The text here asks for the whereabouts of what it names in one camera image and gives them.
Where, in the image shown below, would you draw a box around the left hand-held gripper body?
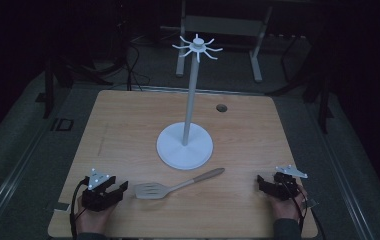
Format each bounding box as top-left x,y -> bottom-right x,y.
80,168 -> 118,213

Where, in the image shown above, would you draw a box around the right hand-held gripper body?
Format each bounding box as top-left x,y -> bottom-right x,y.
272,164 -> 309,202

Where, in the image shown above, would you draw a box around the grey slotted spatula wooden handle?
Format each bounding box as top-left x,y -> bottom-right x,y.
133,167 -> 226,201

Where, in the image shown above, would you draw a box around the white utensil rack with hooks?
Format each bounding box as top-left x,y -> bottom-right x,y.
156,33 -> 224,171

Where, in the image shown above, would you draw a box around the person's left hand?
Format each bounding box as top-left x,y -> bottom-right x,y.
75,201 -> 118,236

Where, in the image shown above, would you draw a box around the person's right hand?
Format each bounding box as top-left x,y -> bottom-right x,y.
270,184 -> 309,222

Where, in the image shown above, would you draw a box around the black stand legs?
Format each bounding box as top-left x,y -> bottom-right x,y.
266,33 -> 336,135
35,49 -> 114,120

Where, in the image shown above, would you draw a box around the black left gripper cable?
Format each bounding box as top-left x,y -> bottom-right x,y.
69,177 -> 90,240

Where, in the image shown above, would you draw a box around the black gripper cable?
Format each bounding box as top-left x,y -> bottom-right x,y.
281,178 -> 328,240
69,177 -> 90,240

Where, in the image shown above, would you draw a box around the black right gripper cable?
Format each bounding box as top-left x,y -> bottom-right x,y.
281,178 -> 328,240

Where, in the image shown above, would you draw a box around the black floor cables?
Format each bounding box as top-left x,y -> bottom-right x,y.
123,34 -> 152,92

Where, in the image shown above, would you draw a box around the white metal desk frame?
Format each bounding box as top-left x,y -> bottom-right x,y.
175,0 -> 274,84

